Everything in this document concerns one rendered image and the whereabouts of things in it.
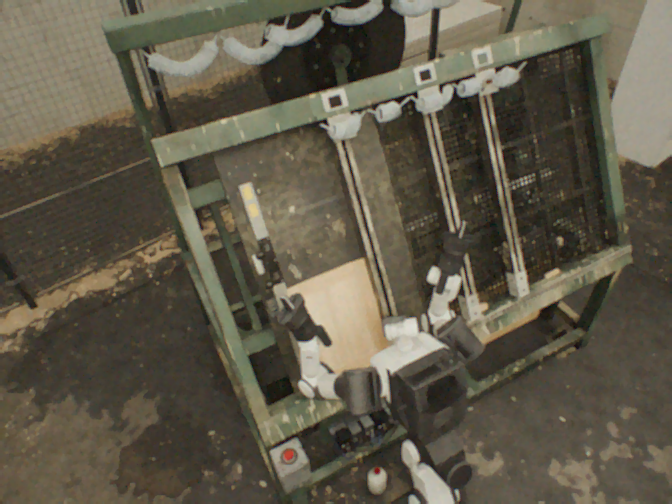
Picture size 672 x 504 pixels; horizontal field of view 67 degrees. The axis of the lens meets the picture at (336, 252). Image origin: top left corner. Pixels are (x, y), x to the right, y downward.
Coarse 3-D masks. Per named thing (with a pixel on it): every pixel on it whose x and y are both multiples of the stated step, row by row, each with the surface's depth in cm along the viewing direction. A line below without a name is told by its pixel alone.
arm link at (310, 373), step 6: (306, 366) 188; (312, 366) 187; (318, 366) 190; (324, 366) 197; (306, 372) 191; (312, 372) 190; (318, 372) 193; (324, 372) 196; (306, 378) 193; (312, 378) 193; (312, 384) 192
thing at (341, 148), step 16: (352, 112) 186; (352, 128) 190; (336, 144) 203; (336, 160) 209; (352, 160) 206; (352, 176) 210; (352, 192) 208; (352, 208) 212; (368, 224) 213; (368, 240) 218; (368, 256) 215; (368, 272) 222; (384, 272) 219; (384, 288) 222; (384, 304) 222
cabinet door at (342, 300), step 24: (360, 264) 220; (288, 288) 210; (312, 288) 213; (336, 288) 218; (360, 288) 222; (312, 312) 215; (336, 312) 220; (360, 312) 224; (336, 336) 221; (360, 336) 226; (336, 360) 223; (360, 360) 227
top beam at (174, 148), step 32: (544, 32) 230; (576, 32) 237; (608, 32) 245; (448, 64) 214; (480, 64) 220; (320, 96) 195; (352, 96) 200; (192, 128) 179; (224, 128) 183; (256, 128) 187; (288, 128) 192; (160, 160) 176
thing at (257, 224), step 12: (240, 192) 195; (252, 192) 196; (252, 228) 199; (264, 228) 200; (264, 264) 204; (276, 288) 205; (288, 336) 214; (300, 348) 213; (300, 360) 214; (300, 372) 219
